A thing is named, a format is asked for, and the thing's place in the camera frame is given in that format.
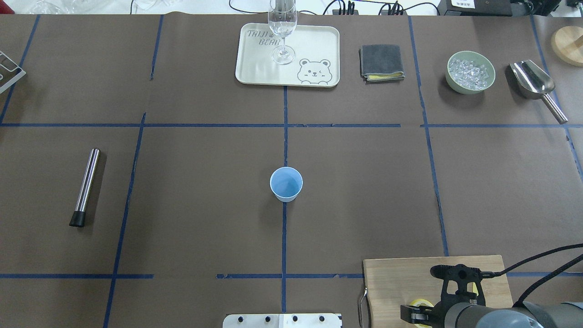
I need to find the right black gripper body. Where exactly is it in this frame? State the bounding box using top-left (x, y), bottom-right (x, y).
top-left (430, 304), bottom-right (451, 328)

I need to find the lemon slice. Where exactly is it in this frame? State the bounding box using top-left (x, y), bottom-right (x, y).
top-left (409, 299), bottom-right (434, 328)

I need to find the steel muddler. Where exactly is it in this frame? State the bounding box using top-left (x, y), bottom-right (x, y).
top-left (68, 148), bottom-right (101, 228)

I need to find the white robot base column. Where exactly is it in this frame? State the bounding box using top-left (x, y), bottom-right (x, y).
top-left (222, 313), bottom-right (343, 328)

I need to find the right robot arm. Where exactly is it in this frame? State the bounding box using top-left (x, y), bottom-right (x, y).
top-left (400, 302), bottom-right (583, 328)

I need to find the blue plastic cup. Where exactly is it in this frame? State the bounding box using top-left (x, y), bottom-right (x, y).
top-left (269, 166), bottom-right (303, 203)

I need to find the wooden cup tree stand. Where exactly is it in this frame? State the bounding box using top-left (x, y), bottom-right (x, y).
top-left (551, 26), bottom-right (583, 67)

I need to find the wooden cutting board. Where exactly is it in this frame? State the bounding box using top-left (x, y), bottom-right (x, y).
top-left (358, 255), bottom-right (504, 328)

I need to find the green bowl of ice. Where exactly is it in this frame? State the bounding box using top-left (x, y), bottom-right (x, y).
top-left (445, 51), bottom-right (496, 95)

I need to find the metal ice scoop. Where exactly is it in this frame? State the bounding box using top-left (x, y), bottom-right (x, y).
top-left (509, 60), bottom-right (568, 124)

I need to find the grey folded cloth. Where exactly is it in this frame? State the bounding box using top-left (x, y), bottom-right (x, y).
top-left (359, 44), bottom-right (405, 82)

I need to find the cream bear tray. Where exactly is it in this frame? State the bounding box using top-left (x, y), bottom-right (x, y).
top-left (235, 23), bottom-right (341, 87)

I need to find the power strip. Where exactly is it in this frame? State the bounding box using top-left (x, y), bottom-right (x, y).
top-left (322, 0), bottom-right (406, 16)

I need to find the wine glass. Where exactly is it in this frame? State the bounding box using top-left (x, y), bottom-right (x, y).
top-left (268, 0), bottom-right (298, 65)

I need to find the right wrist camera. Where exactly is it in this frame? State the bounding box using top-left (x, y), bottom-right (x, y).
top-left (430, 264), bottom-right (497, 307)

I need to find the white wire cup rack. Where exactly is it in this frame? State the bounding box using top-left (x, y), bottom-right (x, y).
top-left (0, 51), bottom-right (26, 93)

